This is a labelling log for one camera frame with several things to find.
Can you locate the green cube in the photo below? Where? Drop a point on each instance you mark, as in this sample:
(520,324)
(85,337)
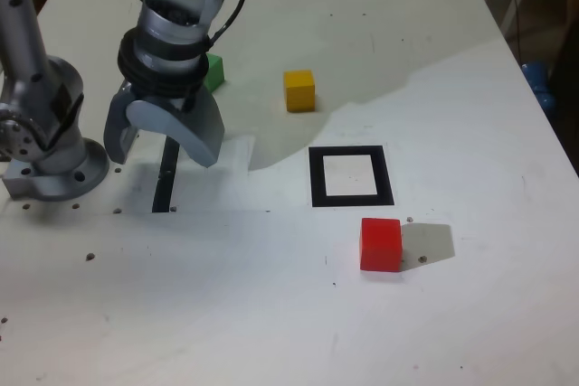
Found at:
(215,72)

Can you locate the blue object beside table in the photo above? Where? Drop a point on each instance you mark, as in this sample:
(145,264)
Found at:
(538,78)

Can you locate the yellow cube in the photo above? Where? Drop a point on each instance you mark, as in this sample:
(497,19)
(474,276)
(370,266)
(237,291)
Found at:
(299,92)

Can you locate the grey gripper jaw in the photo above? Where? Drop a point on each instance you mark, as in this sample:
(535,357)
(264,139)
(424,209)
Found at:
(115,133)
(199,133)

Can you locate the red cube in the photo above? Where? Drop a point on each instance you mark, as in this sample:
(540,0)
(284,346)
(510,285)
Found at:
(381,246)

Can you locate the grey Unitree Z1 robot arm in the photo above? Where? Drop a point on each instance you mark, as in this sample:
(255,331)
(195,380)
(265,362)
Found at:
(27,42)

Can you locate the black tape square outline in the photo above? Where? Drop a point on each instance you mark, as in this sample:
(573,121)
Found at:
(316,178)

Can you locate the black tape strip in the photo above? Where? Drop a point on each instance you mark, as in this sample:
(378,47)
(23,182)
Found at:
(163,187)

